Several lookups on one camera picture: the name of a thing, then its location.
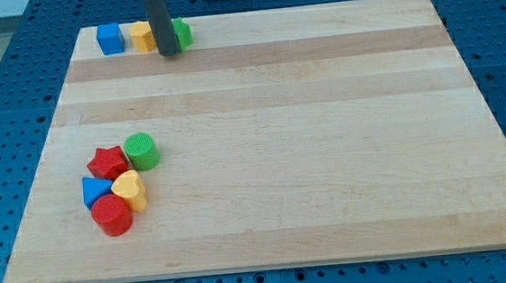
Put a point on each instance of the blue triangle block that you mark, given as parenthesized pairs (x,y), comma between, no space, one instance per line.
(93,189)

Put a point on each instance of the red star block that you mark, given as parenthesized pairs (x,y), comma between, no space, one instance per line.
(108,163)

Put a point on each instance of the wooden board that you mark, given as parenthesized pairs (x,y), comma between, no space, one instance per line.
(300,136)

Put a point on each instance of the yellow hexagon block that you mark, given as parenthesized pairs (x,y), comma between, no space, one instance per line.
(142,36)

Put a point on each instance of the blue cube block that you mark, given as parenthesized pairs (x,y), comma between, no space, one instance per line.
(110,38)

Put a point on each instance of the red cylinder block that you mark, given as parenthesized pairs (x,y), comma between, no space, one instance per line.
(112,215)

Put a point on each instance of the black cylindrical robot arm rod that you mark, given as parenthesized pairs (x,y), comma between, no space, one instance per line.
(162,29)

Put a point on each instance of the yellow heart block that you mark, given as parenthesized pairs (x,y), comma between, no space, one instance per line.
(130,187)

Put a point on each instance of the green block behind rod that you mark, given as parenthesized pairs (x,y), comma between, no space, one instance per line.
(183,33)

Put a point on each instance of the green cylinder block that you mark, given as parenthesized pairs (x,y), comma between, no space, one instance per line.
(142,151)

